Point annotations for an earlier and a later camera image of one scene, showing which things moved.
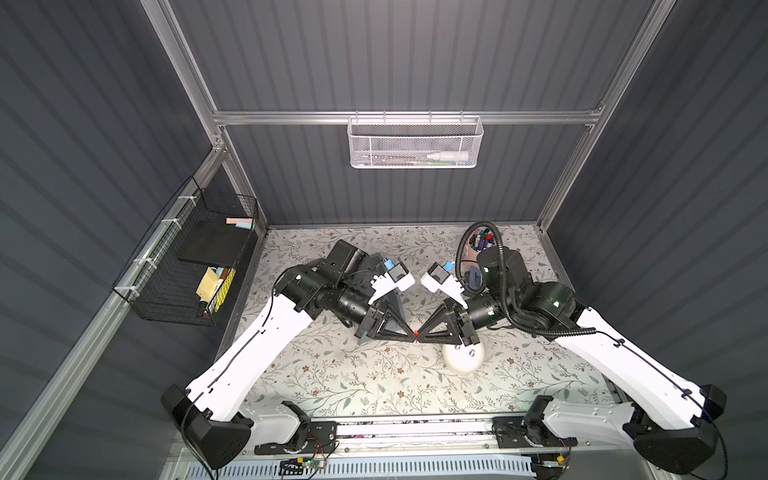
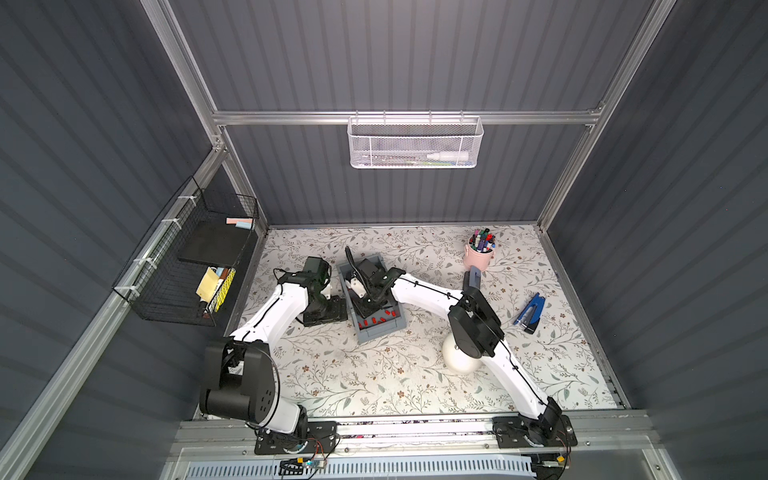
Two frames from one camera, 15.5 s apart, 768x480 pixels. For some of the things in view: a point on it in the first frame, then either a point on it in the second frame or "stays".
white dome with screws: (463, 359) stays
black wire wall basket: (181, 271) stays
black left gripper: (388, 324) -> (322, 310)
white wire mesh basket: (414, 142) stays
